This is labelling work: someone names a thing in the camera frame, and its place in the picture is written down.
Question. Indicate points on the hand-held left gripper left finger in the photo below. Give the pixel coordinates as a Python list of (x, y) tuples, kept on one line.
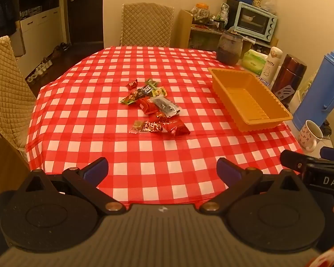
[(96, 170)]

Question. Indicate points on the red checkered tablecloth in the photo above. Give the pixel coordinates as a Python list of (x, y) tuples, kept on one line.
[(105, 150)]

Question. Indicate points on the clear seaweed snack packet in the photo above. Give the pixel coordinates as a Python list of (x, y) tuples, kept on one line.
[(166, 106)]

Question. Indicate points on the beige quilted chair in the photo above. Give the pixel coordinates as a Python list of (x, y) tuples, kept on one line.
[(5, 89), (146, 25)]

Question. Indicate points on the grey phone stand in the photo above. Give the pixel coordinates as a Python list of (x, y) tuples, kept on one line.
[(286, 92)]

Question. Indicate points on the row of shoes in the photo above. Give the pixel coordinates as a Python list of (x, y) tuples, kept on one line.
[(44, 66)]

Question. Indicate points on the red and white long candy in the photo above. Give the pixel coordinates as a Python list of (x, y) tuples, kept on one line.
[(153, 126)]

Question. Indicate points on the white cabinet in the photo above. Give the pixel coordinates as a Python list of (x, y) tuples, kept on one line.
[(41, 19)]

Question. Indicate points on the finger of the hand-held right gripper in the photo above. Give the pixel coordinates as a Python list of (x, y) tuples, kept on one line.
[(292, 160), (332, 153)]

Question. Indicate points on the dark glass jar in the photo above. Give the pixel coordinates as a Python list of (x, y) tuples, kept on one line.
[(229, 48)]

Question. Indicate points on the orange plastic tray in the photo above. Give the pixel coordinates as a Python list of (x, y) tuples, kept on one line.
[(253, 103)]

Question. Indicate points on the green foil bag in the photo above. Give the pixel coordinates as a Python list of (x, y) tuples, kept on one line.
[(224, 11)]

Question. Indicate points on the yellow green candy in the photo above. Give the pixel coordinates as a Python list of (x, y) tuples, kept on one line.
[(160, 91)]

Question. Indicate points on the brown metal flask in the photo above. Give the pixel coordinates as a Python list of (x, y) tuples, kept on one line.
[(291, 73)]

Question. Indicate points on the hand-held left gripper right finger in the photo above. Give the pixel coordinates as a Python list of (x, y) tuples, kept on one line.
[(227, 171)]

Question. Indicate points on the green and red snack packet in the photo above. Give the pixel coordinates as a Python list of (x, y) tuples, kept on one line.
[(129, 98)]

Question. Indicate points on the blue and white small box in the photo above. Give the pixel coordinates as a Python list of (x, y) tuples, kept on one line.
[(263, 80)]

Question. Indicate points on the white rabbit print bottle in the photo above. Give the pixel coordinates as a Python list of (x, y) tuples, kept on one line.
[(270, 65)]

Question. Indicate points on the small red foil candy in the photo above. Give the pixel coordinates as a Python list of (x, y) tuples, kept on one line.
[(161, 116)]

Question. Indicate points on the light blue toaster oven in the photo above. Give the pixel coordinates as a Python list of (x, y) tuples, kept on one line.
[(256, 21)]

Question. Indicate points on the green tissue pack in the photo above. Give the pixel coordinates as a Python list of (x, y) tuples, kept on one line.
[(254, 61)]

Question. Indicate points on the wooden shelf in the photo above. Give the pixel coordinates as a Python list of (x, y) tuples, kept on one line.
[(183, 30)]

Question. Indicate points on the plastic jar with orange lid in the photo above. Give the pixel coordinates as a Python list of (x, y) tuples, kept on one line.
[(201, 13)]

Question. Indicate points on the dark wooden door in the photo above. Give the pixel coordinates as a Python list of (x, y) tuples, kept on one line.
[(85, 8)]

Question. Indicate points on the white patterned mug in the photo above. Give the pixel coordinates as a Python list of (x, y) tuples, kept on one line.
[(309, 136)]

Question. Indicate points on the blue thermos jug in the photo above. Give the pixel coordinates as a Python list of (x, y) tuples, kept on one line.
[(320, 89)]

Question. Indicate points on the clear golden candy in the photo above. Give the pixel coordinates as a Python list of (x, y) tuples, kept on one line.
[(136, 126)]

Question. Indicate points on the clear jar of nuts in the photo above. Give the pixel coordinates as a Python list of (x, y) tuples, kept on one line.
[(257, 0)]

